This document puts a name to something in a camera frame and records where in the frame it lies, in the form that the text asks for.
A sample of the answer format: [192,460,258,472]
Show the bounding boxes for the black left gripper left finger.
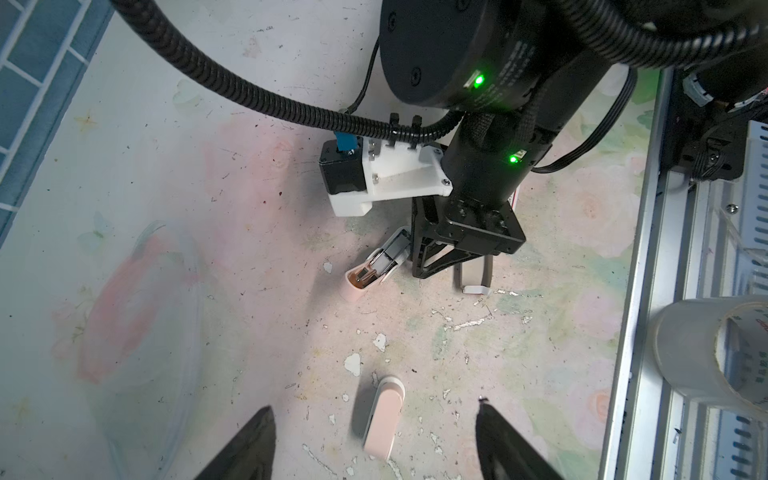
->
[196,406,276,480]

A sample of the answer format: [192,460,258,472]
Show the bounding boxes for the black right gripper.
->
[411,196,526,279]

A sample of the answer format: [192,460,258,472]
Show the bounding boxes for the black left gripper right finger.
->
[475,398,563,480]

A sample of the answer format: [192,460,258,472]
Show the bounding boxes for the cardboard staple tray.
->
[453,255,494,296]

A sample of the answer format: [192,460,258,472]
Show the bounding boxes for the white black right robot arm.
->
[114,1,767,279]

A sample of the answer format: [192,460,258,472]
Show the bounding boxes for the coiled clear tube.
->
[651,295,767,422]

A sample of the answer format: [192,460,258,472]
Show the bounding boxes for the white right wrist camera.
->
[319,137,453,218]

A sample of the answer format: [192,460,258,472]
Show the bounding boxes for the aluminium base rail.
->
[596,65,768,480]

